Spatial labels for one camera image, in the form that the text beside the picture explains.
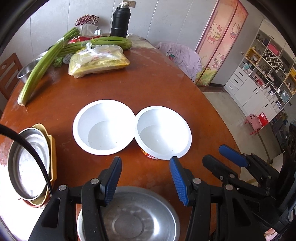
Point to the large steel bowl far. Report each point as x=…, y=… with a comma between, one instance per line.
x=24, y=73

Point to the white foam-netted fruit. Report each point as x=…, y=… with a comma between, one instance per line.
x=67, y=58

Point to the round metal pan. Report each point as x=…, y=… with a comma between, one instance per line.
x=25, y=174

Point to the pink hello kitty door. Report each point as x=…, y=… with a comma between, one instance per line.
x=218, y=38

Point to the red noodle cup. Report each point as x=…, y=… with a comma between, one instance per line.
x=104, y=127
x=162, y=133

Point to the wall power socket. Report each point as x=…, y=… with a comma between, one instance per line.
x=131, y=4

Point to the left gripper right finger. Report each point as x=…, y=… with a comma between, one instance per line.
x=182, y=179

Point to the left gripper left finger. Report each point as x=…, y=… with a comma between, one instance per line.
x=109, y=179

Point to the yellow noodles plastic bag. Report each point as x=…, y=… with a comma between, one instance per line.
x=97, y=59

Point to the small stainless steel bowl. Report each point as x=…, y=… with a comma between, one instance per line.
x=139, y=214

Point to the yellow shell-shaped plate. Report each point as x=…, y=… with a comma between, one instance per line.
x=53, y=159

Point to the white shelf cabinet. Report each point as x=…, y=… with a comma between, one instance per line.
x=264, y=82

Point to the black thermos bottle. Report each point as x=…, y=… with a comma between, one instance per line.
x=120, y=21

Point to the red small stool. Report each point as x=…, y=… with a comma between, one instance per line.
x=264, y=121

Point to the large celery bunch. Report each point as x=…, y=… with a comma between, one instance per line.
x=42, y=66

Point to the purple cloth on chair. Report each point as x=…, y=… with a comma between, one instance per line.
x=184, y=57

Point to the brown slatted wooden chair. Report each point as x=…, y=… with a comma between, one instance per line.
x=9, y=69

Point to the orange bear-shaped plate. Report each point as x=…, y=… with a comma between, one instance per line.
x=37, y=203

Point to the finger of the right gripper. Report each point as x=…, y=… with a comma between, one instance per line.
x=233, y=156
x=218, y=169

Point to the red bean bag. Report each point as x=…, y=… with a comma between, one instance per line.
x=87, y=19

